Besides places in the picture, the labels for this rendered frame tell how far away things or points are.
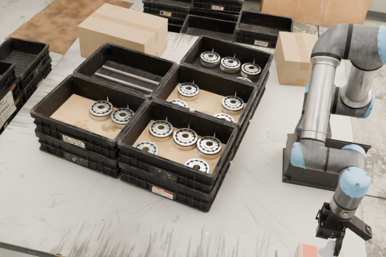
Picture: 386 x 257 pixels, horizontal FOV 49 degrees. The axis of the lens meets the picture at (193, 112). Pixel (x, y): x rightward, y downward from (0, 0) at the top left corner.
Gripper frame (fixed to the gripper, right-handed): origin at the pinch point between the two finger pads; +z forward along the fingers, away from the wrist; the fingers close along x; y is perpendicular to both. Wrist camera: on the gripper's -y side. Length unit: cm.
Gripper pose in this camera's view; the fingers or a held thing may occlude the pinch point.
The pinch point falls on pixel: (330, 246)
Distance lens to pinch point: 154.8
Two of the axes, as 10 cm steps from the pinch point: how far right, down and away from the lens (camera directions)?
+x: -2.0, 6.4, -7.5
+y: -9.8, -1.8, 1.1
